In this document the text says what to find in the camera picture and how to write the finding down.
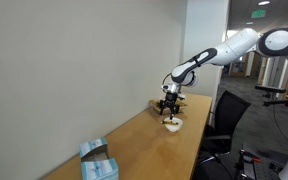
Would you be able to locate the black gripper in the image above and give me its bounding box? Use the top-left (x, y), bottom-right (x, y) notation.
top-left (159, 91), bottom-right (181, 122)

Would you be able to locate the black office chair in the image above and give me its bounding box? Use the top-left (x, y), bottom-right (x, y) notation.
top-left (191, 90), bottom-right (252, 180)

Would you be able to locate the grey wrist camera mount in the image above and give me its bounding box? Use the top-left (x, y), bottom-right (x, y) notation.
top-left (160, 83), bottom-right (187, 101)

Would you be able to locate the white bowl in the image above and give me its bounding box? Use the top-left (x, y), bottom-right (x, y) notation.
top-left (163, 116), bottom-right (184, 134)

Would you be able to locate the blue tissue box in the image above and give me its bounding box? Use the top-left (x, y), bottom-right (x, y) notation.
top-left (79, 136), bottom-right (120, 180)

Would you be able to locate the black camera on stand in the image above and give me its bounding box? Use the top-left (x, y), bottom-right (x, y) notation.
top-left (254, 84), bottom-right (288, 111)

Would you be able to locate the green exit sign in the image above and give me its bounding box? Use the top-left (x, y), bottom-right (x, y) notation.
top-left (250, 9), bottom-right (267, 20)

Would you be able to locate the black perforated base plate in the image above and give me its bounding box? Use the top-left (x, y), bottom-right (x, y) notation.
top-left (233, 153), bottom-right (287, 180)

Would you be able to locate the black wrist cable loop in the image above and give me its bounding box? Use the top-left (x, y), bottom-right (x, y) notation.
top-left (161, 72), bottom-right (174, 88)

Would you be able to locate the red and black clamp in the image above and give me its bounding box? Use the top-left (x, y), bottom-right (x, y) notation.
top-left (238, 148), bottom-right (262, 165)

